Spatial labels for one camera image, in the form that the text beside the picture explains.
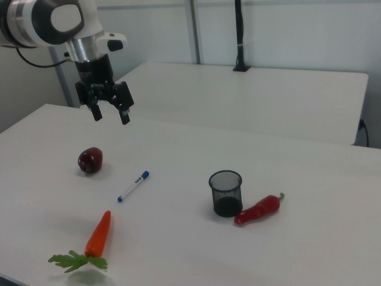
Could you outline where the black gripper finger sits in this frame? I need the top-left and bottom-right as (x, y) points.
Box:
(108, 80), (135, 126)
(74, 80), (104, 122)

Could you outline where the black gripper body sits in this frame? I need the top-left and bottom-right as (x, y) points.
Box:
(74, 53), (116, 101)

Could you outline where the white marker with blue cap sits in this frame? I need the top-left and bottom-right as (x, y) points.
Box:
(116, 170), (151, 204)

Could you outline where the dark red apple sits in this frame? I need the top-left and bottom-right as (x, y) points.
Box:
(77, 147), (104, 176)

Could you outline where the white side table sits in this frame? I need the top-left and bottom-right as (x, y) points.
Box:
(114, 61), (370, 147)

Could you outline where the orange carrot with green leaves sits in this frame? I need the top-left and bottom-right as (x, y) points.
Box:
(48, 210), (112, 273)

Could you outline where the black pole stand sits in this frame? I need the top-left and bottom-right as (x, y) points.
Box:
(232, 0), (250, 73)

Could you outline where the black mesh pen cup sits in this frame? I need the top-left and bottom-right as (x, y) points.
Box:
(208, 170), (244, 218)

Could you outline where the red chili pepper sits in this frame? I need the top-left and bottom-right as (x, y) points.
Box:
(233, 192), (286, 227)

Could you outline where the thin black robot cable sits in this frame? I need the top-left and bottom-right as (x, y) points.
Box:
(15, 46), (74, 68)

